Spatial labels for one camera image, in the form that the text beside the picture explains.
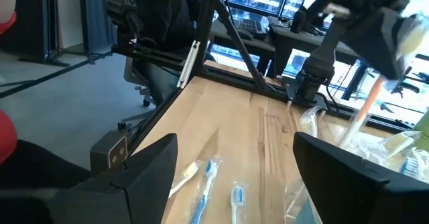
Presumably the blue curtain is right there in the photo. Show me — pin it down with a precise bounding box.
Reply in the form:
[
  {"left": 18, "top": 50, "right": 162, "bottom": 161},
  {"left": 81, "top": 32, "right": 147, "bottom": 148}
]
[{"left": 82, "top": 0, "right": 117, "bottom": 54}]

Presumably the person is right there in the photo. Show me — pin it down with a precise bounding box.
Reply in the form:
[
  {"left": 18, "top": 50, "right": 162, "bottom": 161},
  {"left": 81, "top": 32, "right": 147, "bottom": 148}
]
[{"left": 133, "top": 0, "right": 210, "bottom": 106}]

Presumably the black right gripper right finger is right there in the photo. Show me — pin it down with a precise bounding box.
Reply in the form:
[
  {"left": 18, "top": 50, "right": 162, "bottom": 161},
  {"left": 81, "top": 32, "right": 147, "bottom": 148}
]
[{"left": 292, "top": 131, "right": 429, "bottom": 224}]

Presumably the dark grey desk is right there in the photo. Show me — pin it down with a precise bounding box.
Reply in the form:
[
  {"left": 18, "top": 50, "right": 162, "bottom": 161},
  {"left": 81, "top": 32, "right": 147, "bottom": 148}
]
[{"left": 207, "top": 15, "right": 361, "bottom": 79}]

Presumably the black keyboard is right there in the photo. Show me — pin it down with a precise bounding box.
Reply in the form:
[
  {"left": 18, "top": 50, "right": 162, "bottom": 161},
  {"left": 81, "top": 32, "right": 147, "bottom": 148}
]
[{"left": 234, "top": 17, "right": 267, "bottom": 40}]

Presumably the white frame bracket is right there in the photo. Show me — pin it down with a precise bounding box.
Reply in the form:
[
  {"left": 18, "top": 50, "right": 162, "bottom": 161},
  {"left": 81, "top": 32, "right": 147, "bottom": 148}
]
[{"left": 176, "top": 39, "right": 201, "bottom": 90}]

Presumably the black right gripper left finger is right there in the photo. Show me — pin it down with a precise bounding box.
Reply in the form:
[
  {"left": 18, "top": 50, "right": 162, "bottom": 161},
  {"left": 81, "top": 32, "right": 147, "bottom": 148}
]
[{"left": 0, "top": 133, "right": 179, "bottom": 224}]

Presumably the grey depth camera box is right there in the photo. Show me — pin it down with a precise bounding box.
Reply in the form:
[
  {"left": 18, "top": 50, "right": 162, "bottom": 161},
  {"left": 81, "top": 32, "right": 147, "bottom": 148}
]
[{"left": 89, "top": 129, "right": 129, "bottom": 175}]

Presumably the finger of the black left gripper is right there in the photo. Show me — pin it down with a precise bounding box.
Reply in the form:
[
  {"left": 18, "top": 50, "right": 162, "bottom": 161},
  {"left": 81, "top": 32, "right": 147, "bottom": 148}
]
[{"left": 341, "top": 7, "right": 409, "bottom": 80}]

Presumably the black handheld radio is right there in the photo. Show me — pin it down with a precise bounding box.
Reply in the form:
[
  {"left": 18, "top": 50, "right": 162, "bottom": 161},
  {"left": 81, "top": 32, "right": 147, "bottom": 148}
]
[{"left": 290, "top": 0, "right": 308, "bottom": 34}]

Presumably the orange toothbrush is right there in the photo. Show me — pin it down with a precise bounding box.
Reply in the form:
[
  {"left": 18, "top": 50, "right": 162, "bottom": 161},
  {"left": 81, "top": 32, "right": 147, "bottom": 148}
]
[
  {"left": 168, "top": 160, "right": 200, "bottom": 199},
  {"left": 337, "top": 0, "right": 429, "bottom": 148},
  {"left": 299, "top": 105, "right": 320, "bottom": 138},
  {"left": 377, "top": 129, "right": 422, "bottom": 158}
]

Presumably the blue toothbrush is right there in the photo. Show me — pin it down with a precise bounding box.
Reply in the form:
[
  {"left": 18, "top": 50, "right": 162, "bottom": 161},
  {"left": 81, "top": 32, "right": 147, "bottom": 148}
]
[
  {"left": 189, "top": 158, "right": 221, "bottom": 224},
  {"left": 229, "top": 182, "right": 247, "bottom": 224},
  {"left": 284, "top": 179, "right": 323, "bottom": 224},
  {"left": 398, "top": 149, "right": 429, "bottom": 182}
]

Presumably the grey office chair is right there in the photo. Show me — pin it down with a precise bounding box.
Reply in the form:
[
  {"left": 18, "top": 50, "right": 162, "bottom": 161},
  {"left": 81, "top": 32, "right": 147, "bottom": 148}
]
[{"left": 117, "top": 54, "right": 160, "bottom": 131}]

